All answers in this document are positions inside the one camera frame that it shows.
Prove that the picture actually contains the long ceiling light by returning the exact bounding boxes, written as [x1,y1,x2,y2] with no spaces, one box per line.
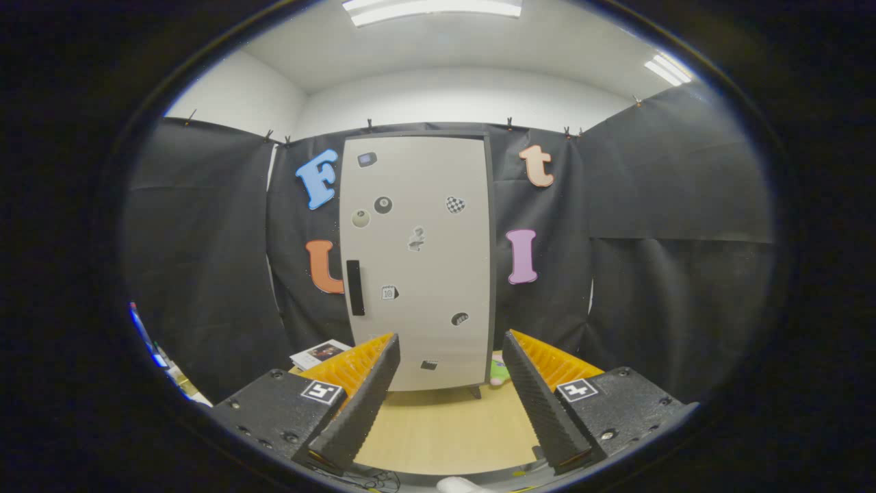
[342,0,524,28]

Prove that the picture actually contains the grey shoe cabinet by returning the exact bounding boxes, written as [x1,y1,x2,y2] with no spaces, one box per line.
[339,130,499,399]

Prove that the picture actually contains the small ceiling light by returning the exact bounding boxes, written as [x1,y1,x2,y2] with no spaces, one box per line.
[643,53,693,86]

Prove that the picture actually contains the black backdrop cloth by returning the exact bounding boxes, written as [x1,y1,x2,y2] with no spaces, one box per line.
[123,82,777,405]

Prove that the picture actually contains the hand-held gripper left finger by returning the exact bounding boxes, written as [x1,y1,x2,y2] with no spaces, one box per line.
[209,333,402,477]

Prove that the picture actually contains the row of small cloth clips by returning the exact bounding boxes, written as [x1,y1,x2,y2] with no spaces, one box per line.
[185,96,644,144]

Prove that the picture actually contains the black door handle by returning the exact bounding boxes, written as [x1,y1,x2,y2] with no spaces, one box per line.
[346,260,365,316]

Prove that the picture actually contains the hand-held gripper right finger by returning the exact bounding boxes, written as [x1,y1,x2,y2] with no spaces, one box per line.
[502,329,700,477]

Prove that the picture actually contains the blue and white clutter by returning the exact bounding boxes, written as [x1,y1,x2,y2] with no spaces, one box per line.
[129,301,213,406]

